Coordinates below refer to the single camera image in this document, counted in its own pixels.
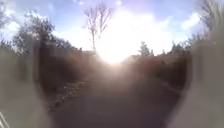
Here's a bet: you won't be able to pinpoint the leaf-strewn verge strip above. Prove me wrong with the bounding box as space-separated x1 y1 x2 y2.
46 79 90 111

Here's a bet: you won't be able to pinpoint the leafy tree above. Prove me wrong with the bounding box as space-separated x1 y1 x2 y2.
12 11 57 56

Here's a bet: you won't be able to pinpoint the bare thin tree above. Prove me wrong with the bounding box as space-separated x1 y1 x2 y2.
83 2 113 54

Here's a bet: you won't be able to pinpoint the dark hedge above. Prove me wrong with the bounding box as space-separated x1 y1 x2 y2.
36 41 101 93

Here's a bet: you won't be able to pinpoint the dark bushes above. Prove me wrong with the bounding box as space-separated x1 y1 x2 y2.
123 44 193 91

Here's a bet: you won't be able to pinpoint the dark asphalt path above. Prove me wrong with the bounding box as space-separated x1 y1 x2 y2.
49 74 183 128

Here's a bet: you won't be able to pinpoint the small conifer tree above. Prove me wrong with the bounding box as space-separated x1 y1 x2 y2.
138 41 155 58

